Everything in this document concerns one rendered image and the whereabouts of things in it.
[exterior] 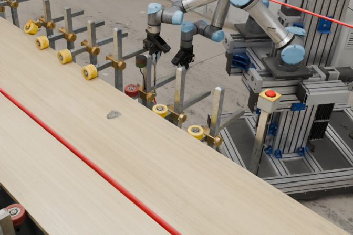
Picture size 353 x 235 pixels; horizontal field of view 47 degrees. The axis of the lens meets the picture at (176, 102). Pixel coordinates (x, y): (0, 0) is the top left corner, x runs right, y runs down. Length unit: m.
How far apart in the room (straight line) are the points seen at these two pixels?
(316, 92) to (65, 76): 1.43
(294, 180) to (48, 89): 1.68
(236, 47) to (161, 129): 0.98
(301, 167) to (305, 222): 1.34
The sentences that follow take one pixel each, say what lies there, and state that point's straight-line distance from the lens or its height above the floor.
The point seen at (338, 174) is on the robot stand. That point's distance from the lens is 3.04.
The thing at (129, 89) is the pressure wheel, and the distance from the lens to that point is 2.29.
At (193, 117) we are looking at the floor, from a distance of 3.64.
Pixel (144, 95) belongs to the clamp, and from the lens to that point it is 2.34.
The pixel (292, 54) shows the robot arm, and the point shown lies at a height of 1.21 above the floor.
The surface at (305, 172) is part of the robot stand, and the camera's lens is 3.00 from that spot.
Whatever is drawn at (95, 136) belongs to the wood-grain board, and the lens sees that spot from 1.98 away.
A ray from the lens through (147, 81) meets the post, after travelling 2.29.
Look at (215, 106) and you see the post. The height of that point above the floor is 1.03.
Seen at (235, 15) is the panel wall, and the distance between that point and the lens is 5.33.
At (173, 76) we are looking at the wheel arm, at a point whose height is 0.86.
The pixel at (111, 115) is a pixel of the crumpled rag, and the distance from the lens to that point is 2.10.
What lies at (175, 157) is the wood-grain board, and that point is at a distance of 1.87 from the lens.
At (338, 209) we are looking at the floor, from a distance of 3.14.
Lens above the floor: 2.15
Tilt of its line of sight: 34 degrees down
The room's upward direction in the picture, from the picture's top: 4 degrees clockwise
